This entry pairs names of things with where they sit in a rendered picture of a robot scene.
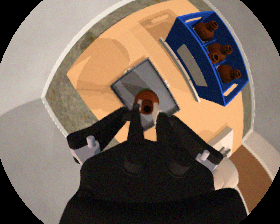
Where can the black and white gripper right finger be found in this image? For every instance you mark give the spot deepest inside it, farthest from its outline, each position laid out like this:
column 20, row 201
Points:
column 179, row 158

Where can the blue plastic crate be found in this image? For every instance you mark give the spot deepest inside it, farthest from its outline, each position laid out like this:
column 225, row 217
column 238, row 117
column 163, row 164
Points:
column 186, row 45

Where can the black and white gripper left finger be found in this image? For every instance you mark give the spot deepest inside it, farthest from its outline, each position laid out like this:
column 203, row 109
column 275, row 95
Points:
column 92, row 140

